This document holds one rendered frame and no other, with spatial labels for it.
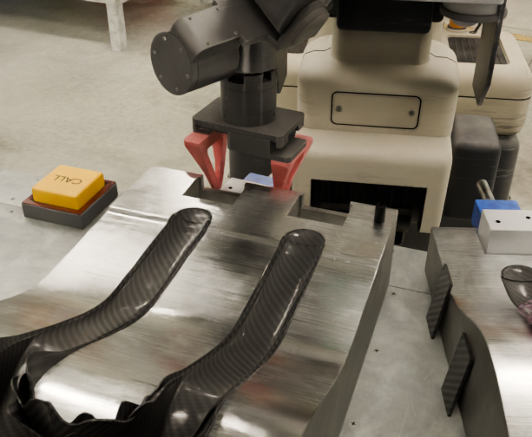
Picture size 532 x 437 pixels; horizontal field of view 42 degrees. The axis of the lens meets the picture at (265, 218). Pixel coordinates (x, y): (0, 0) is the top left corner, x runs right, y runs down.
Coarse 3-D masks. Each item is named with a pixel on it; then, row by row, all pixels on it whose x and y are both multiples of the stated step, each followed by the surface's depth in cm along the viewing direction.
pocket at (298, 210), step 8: (296, 200) 66; (304, 200) 68; (296, 208) 66; (304, 208) 67; (312, 208) 67; (320, 208) 67; (296, 216) 67; (304, 216) 68; (312, 216) 68; (320, 216) 67; (328, 216) 67; (336, 216) 67; (344, 216) 66; (336, 224) 67
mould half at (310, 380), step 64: (128, 192) 67; (256, 192) 67; (128, 256) 59; (192, 256) 59; (256, 256) 59; (384, 256) 61; (0, 320) 47; (64, 320) 50; (192, 320) 52; (320, 320) 52; (64, 384) 40; (128, 384) 41; (256, 384) 43; (320, 384) 45
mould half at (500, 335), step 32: (448, 256) 64; (480, 256) 64; (512, 256) 64; (480, 288) 60; (448, 320) 60; (480, 320) 52; (512, 320) 53; (448, 352) 60; (480, 352) 50; (512, 352) 48; (480, 384) 50; (512, 384) 46; (480, 416) 50; (512, 416) 44
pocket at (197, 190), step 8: (192, 184) 69; (200, 184) 70; (184, 192) 67; (192, 192) 69; (200, 192) 71; (208, 192) 70; (216, 192) 70; (224, 192) 70; (232, 192) 70; (216, 200) 71; (224, 200) 70; (232, 200) 70
